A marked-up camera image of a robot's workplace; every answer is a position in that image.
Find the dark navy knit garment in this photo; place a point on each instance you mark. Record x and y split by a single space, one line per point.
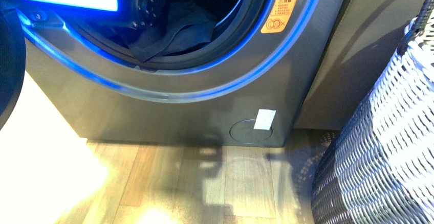
186 26

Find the grey front-load washing machine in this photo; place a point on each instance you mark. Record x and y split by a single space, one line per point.
207 95

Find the washing machine door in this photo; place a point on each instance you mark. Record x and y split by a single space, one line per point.
13 62

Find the white paper tag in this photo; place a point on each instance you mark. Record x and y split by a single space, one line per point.
264 119

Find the yellow warning sticker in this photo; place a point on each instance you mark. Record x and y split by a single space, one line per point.
279 16

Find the woven black white laundry basket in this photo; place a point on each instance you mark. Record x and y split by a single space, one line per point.
380 167

